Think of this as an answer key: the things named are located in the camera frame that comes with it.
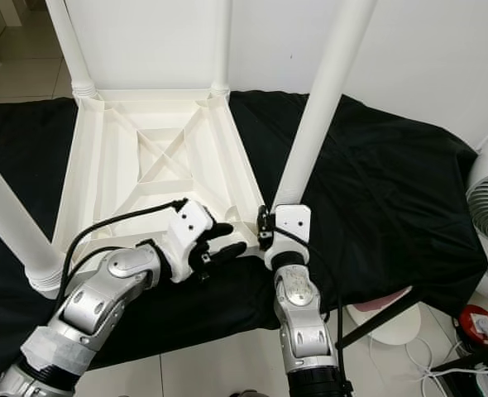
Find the white plastic ribbed table top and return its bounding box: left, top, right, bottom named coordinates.
left=47, top=87, right=278, bottom=282

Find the pink flat sheet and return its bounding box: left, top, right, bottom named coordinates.
left=347, top=289, right=410, bottom=313

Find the black table cloth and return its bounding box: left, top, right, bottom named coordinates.
left=0, top=89, right=488, bottom=390

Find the red round device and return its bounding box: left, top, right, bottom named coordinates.
left=455, top=304, right=488, bottom=348

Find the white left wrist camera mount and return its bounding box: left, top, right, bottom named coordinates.
left=161, top=198, right=216, bottom=284

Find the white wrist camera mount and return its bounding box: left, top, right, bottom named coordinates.
left=265, top=205, right=313, bottom=272
left=161, top=198, right=216, bottom=284

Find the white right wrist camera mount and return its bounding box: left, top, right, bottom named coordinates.
left=265, top=205, right=313, bottom=272

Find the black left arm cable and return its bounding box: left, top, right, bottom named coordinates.
left=60, top=198, right=189, bottom=299

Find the white floor cable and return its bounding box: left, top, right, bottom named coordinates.
left=405, top=335, right=488, bottom=394

